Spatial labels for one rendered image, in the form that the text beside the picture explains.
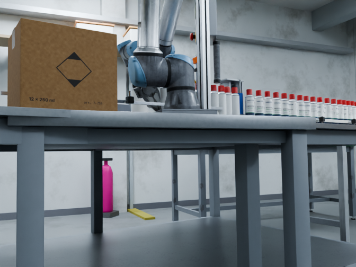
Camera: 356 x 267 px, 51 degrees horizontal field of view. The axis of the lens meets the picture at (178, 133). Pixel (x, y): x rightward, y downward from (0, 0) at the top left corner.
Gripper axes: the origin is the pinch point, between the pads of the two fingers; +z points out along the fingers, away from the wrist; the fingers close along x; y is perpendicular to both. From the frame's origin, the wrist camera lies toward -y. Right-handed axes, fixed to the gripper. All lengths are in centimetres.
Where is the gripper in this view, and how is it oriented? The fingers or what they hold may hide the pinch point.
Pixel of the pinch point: (158, 109)
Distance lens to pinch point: 179.6
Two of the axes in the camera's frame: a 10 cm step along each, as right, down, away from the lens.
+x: -7.1, 4.8, -5.1
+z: 4.2, 8.7, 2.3
